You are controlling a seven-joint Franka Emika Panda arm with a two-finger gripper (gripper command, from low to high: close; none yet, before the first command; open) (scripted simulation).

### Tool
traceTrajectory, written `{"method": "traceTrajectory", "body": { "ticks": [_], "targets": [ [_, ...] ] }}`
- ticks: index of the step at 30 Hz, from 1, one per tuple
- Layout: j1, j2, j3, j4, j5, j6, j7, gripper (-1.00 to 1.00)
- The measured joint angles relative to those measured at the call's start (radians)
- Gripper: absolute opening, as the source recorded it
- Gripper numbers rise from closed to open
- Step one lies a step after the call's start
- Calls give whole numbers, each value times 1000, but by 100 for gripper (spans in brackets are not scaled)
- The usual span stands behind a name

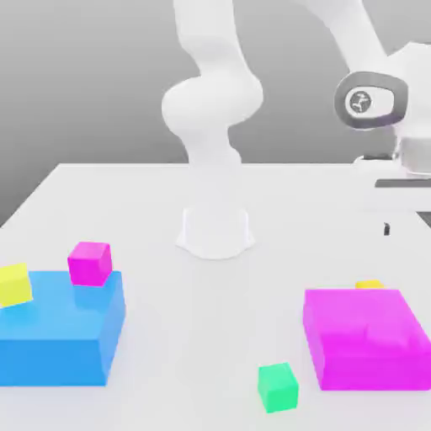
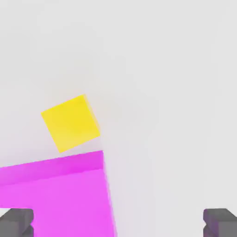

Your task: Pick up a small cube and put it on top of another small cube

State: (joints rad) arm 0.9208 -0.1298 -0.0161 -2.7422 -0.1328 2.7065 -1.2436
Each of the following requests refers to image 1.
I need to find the large blue box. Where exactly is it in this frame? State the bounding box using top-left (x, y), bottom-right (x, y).
top-left (0, 269), bottom-right (128, 387)

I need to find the small green cube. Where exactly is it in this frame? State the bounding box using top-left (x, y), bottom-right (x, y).
top-left (257, 361), bottom-right (300, 414)

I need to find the large magenta box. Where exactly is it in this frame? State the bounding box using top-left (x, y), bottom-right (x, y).
top-left (301, 288), bottom-right (431, 392)

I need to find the small magenta cube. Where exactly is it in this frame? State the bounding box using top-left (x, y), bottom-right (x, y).
top-left (67, 241), bottom-right (113, 288)

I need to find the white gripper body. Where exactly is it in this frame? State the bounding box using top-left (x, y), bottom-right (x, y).
top-left (352, 157), bottom-right (431, 215)

